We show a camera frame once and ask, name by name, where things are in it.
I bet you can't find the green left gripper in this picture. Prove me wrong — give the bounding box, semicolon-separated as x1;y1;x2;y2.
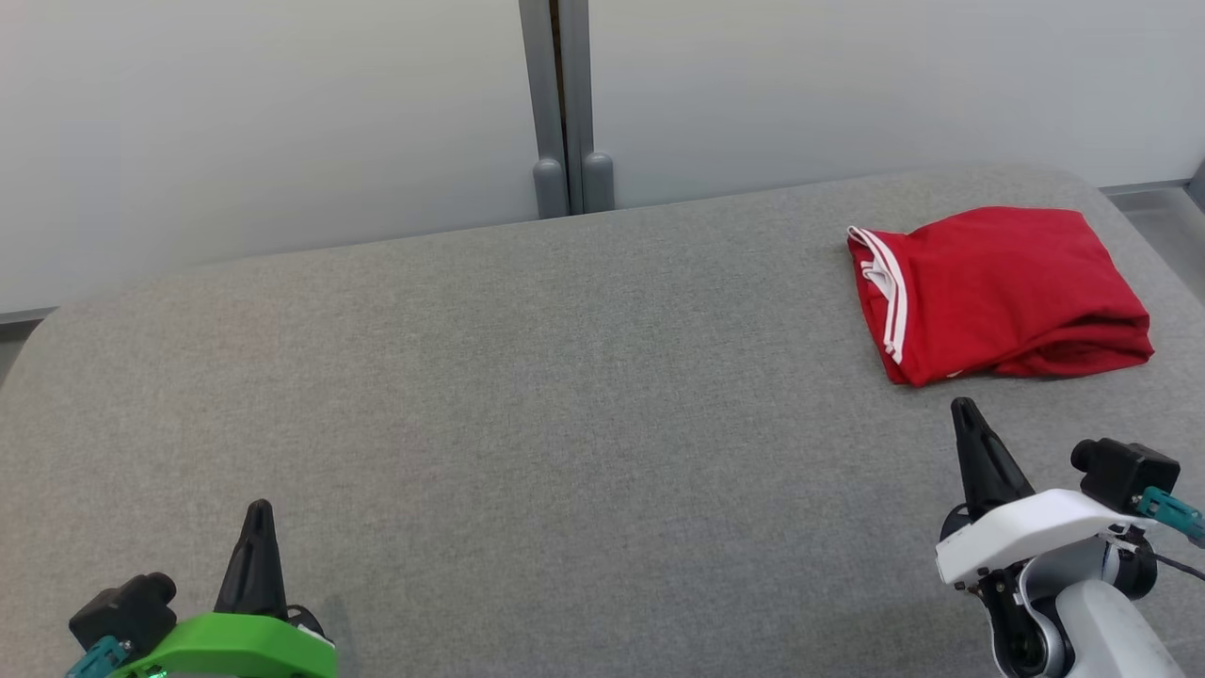
120;499;339;678

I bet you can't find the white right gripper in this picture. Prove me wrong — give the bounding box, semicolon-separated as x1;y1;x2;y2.
934;396;1159;589

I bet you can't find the red Bulls basketball jersey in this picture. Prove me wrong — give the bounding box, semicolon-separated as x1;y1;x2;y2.
844;206;1155;388

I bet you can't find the grey fabric sofa cushion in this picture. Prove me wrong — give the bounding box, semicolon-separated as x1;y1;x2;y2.
0;165;1205;678

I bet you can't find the teal left camera connector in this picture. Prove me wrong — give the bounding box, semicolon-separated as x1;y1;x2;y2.
65;636;130;678

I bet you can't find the teal camera connector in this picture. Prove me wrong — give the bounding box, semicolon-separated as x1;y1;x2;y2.
65;636;130;678
1133;486;1205;548

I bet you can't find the teal right camera connector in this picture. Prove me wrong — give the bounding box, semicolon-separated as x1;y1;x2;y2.
1133;486;1205;548

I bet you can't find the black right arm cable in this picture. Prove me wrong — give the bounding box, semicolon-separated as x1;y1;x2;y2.
1152;550;1205;582

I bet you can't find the grey partition post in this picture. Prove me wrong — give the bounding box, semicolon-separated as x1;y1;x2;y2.
517;0;617;220

